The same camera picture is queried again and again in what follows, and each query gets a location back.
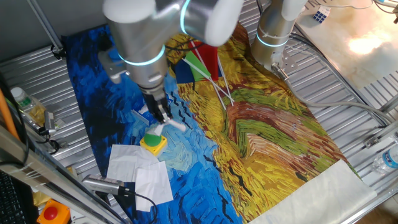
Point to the yellow oil bottle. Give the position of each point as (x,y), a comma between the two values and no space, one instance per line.
(29,107)

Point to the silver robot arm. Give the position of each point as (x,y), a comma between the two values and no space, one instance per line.
(140,37)

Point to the silver depth camera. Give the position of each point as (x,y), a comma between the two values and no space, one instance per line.
(101,184)

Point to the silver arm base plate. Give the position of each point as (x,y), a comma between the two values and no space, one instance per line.
(290,63)

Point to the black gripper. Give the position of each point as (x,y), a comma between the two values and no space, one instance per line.
(155,99)

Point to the aluminium profile bracket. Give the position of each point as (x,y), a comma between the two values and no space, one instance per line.
(373,141)

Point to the green flag white stick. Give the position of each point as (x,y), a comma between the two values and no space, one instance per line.
(197,67)

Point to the yellow box green push button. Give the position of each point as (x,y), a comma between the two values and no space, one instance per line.
(154,144)

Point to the grey metal pole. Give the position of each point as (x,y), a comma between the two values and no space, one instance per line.
(45,26)

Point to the red flag white stick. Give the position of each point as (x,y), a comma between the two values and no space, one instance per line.
(208,59)

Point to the white paper napkin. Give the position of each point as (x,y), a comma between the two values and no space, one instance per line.
(124,161)
(154,186)
(178,125)

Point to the beige marble side table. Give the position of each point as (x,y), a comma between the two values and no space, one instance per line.
(342,37)

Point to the black keyboard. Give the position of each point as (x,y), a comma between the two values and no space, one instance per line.
(12,202)

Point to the rubik's cube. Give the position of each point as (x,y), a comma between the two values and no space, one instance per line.
(321,14)

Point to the orange box red stop button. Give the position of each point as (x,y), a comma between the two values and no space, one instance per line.
(51,213)

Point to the painted blue yellow tablecloth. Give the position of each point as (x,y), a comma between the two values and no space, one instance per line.
(280,140)

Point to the grey clamp bracket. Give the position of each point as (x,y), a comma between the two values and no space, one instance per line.
(49,121)

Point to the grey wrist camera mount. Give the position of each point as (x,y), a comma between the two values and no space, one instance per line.
(112,67)

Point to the navy blue flag white stick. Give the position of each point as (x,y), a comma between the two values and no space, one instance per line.
(183,73)

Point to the aluminium frame bar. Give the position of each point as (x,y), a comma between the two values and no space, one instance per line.
(46,174)

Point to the clear water bottle blue label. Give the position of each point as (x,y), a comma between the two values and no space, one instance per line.
(387,160)

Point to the orange rod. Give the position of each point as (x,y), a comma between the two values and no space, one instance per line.
(6,115)

